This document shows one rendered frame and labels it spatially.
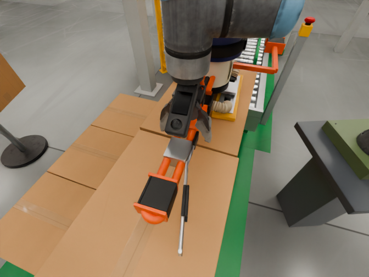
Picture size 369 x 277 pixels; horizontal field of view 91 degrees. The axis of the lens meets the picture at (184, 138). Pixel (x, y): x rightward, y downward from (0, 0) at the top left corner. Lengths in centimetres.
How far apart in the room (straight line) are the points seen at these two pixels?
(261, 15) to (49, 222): 114
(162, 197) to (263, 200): 137
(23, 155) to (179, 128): 208
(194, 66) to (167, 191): 26
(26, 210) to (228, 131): 106
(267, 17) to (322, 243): 163
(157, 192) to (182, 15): 34
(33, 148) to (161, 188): 201
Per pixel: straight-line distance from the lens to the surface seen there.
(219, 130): 74
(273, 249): 162
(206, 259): 54
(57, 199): 121
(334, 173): 107
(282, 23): 36
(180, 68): 36
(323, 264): 175
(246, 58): 225
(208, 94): 66
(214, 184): 60
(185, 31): 34
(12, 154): 243
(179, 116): 38
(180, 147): 49
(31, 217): 123
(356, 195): 107
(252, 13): 34
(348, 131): 122
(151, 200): 42
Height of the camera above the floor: 148
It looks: 50 degrees down
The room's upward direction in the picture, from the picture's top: straight up
